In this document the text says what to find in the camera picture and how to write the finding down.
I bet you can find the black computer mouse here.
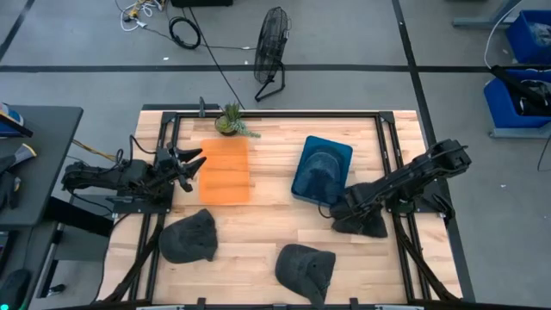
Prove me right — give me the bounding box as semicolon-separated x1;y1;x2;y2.
0;268;33;310

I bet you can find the blue book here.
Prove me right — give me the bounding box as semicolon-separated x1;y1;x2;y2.
0;102;35;140

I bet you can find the black floor fan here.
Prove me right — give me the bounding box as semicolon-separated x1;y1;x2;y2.
252;5;294;103

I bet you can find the blue plastic bin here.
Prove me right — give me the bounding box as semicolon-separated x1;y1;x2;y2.
290;135;354;207

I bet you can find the coiled black cable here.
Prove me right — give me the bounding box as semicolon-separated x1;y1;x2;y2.
168;15;202;51

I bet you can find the black aluminium table frame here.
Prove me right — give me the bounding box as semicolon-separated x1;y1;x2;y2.
97;109;477;310

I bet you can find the charcoal baseball cap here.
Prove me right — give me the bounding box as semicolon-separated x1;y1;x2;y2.
331;209;389;239

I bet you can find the white cable bundle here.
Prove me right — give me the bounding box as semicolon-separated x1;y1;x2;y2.
114;0;167;33

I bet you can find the long black floor cable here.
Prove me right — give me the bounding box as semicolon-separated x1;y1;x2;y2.
188;6;246;111

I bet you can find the yellow cable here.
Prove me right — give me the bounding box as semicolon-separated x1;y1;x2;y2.
71;138;118;163

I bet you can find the blue denim baseball cap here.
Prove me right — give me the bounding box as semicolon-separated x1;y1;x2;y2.
296;148;348;206

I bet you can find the grey work glove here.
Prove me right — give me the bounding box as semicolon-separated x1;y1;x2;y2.
0;142;39;213

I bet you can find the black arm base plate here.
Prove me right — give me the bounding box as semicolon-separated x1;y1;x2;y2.
384;178;456;225
105;193;174;215

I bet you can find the dark corduroy baseball cap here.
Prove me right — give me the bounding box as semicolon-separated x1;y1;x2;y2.
158;208;220;265

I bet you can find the grey cotton baseball cap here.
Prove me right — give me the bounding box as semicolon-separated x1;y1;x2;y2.
274;244;337;309

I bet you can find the orange translucent plastic bin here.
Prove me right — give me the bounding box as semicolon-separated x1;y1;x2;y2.
199;137;252;206

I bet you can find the blue floor crate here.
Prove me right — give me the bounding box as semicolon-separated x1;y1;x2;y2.
505;9;551;65

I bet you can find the blue crate with black gear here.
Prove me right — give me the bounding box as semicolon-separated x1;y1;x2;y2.
482;64;551;140

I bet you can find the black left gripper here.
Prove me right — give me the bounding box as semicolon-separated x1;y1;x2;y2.
152;146;207;194

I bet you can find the potted succulent plant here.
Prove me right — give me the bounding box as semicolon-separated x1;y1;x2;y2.
214;102;263;140

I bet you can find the dark grey side desk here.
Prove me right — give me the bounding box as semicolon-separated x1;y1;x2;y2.
0;104;84;230

